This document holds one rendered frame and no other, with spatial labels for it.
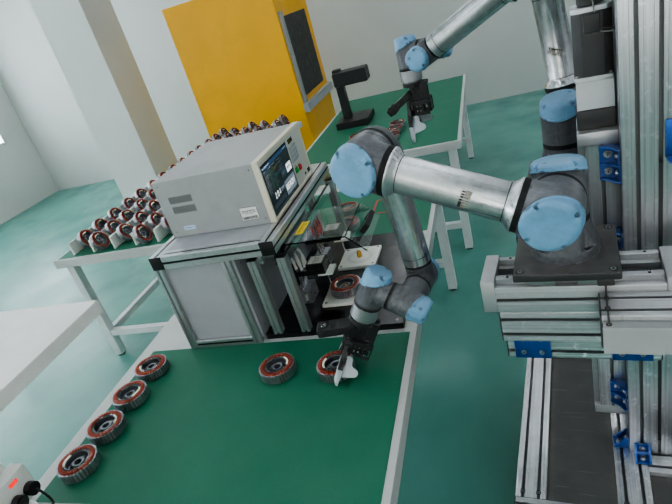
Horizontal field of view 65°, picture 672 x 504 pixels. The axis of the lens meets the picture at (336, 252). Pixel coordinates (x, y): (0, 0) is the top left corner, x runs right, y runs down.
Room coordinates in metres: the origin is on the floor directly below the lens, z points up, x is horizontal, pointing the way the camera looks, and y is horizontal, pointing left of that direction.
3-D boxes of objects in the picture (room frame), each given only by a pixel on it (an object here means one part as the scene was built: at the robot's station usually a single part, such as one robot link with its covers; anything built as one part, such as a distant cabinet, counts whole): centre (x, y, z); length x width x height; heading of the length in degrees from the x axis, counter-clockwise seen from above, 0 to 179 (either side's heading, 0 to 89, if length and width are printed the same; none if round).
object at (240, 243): (1.83, 0.26, 1.09); 0.68 x 0.44 x 0.05; 159
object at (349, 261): (1.83, -0.08, 0.78); 0.15 x 0.15 x 0.01; 69
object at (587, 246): (1.06, -0.52, 1.09); 0.15 x 0.15 x 0.10
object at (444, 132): (4.01, -0.70, 0.37); 1.85 x 1.10 x 0.75; 159
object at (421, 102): (1.89, -0.44, 1.29); 0.09 x 0.08 x 0.12; 61
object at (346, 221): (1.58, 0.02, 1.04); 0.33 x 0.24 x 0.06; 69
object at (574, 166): (1.05, -0.52, 1.20); 0.13 x 0.12 x 0.14; 147
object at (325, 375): (1.24, 0.10, 0.77); 0.11 x 0.11 x 0.04
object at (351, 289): (1.61, 0.00, 0.80); 0.11 x 0.11 x 0.04
